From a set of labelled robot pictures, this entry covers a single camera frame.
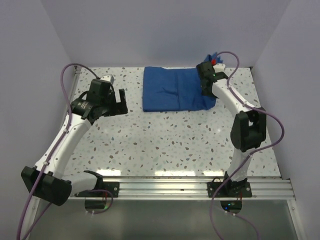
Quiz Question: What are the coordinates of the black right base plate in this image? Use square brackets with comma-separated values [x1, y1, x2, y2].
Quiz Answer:
[206, 181, 253, 198]

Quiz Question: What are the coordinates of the aluminium mounting rail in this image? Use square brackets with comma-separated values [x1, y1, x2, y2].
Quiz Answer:
[68, 176, 293, 200]

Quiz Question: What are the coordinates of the blue surgical drape cloth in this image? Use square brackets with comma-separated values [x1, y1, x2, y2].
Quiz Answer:
[142, 66, 216, 113]

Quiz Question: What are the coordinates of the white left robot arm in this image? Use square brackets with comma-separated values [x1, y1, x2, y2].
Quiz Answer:
[21, 74, 128, 206]

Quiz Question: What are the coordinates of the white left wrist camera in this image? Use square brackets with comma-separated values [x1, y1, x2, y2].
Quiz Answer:
[100, 74, 115, 85]

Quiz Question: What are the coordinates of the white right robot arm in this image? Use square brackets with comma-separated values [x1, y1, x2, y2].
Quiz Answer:
[196, 61, 267, 198]

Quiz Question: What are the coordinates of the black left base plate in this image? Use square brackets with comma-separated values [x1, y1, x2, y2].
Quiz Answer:
[103, 181, 120, 198]

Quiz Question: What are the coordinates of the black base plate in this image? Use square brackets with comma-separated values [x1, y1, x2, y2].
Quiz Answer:
[103, 181, 120, 198]
[206, 181, 253, 198]

